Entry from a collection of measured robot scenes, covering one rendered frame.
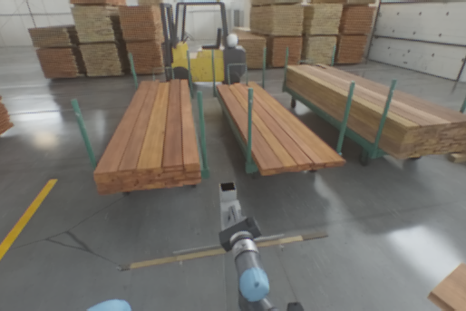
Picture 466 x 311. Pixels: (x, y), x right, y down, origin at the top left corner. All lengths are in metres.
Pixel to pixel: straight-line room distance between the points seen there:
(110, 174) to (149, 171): 0.35
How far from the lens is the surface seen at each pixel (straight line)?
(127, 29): 9.81
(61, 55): 10.51
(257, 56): 10.13
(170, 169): 2.48
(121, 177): 2.58
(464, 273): 1.55
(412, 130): 3.39
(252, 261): 0.75
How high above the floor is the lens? 1.91
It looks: 29 degrees down
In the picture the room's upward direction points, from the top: 1 degrees counter-clockwise
